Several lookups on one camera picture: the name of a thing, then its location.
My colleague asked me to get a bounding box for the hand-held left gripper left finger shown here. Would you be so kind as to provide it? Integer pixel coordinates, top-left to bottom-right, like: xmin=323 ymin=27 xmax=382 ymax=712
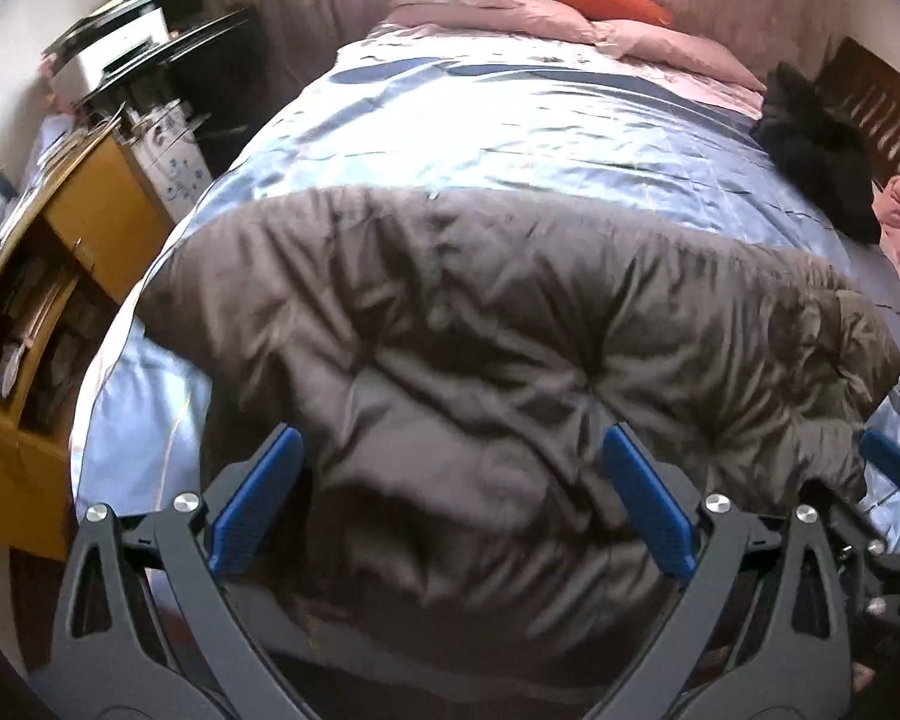
xmin=26 ymin=424 xmax=323 ymax=720

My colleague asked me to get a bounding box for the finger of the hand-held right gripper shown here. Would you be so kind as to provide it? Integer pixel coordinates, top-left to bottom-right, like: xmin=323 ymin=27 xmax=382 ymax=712
xmin=825 ymin=431 xmax=900 ymax=548

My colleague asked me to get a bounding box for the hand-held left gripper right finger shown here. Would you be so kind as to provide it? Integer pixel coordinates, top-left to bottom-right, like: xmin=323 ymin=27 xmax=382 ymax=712
xmin=585 ymin=424 xmax=871 ymax=720

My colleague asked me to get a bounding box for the brown hooded puffer jacket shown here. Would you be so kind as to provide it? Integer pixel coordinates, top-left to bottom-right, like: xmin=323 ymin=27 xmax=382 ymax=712
xmin=139 ymin=184 xmax=900 ymax=691

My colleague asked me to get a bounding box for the yellow wooden cabinet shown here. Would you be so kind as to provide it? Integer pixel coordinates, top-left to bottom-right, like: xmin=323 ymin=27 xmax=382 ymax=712
xmin=0 ymin=120 xmax=177 ymax=563

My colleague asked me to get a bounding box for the black puffer jacket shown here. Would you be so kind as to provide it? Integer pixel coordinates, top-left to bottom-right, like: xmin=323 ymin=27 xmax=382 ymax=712
xmin=750 ymin=61 xmax=882 ymax=245

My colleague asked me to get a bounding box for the white floral computer tower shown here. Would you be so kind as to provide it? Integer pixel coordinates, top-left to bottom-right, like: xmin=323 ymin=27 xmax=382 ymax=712
xmin=139 ymin=101 xmax=215 ymax=222

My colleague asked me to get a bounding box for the dark wooden headboard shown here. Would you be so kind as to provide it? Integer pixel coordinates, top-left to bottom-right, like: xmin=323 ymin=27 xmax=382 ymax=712
xmin=817 ymin=37 xmax=900 ymax=188

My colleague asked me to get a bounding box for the bed with blue pink sheet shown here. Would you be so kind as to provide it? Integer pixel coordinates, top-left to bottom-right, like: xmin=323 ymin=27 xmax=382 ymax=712
xmin=67 ymin=11 xmax=900 ymax=616

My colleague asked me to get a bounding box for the black computer desk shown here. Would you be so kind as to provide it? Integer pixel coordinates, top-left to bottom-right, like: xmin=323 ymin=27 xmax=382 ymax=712
xmin=82 ymin=7 xmax=263 ymax=166

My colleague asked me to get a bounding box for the pink pillow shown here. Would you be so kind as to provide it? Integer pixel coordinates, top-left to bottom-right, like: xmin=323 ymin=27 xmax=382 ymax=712
xmin=382 ymin=0 xmax=601 ymax=42
xmin=592 ymin=15 xmax=766 ymax=91

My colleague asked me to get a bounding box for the white printer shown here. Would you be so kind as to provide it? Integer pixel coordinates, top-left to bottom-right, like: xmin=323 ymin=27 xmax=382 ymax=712
xmin=41 ymin=0 xmax=173 ymax=95

